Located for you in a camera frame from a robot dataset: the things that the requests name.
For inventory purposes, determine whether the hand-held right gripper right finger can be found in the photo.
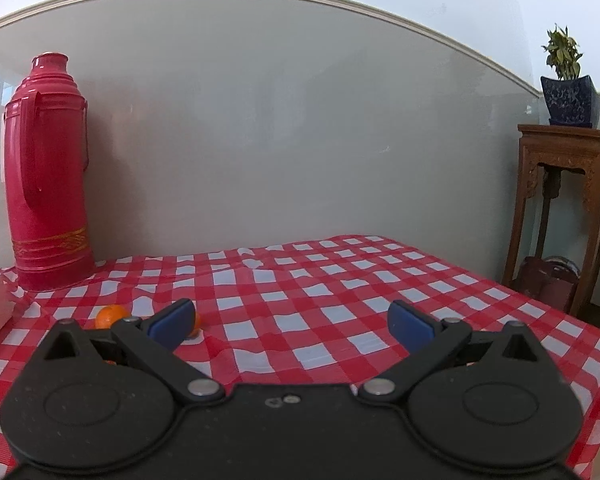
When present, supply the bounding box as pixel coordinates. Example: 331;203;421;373
357;300;543;403

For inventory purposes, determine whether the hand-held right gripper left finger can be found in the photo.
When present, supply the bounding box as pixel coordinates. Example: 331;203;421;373
42;298;226;403

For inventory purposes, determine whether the red white checked tablecloth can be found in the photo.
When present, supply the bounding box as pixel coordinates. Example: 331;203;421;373
0;234;600;480

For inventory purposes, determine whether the dark red bag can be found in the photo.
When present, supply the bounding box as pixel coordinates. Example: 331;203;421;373
517;256;581;313

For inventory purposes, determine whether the red thermos flask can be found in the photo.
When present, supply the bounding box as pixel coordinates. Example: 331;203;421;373
3;52;97;291

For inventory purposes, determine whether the carved wooden plant stand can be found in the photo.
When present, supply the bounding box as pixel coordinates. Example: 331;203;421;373
502;124;600;317

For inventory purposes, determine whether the potted plant in blue pot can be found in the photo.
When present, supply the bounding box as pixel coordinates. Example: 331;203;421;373
540;24;600;128

